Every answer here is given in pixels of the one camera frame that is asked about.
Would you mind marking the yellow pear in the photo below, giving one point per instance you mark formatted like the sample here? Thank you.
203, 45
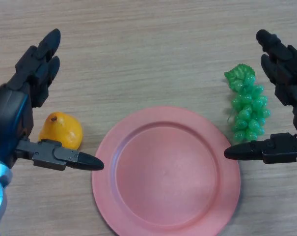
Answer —
64, 127

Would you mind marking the green grape bunch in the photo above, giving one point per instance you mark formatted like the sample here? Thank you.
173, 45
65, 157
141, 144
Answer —
249, 108

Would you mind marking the pink round plate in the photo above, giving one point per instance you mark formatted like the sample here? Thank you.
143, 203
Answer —
168, 172

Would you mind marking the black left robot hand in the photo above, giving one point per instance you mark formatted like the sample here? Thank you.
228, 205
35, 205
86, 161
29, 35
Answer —
6, 110

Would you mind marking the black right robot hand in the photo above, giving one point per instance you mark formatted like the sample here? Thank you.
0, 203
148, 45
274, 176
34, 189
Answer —
293, 73

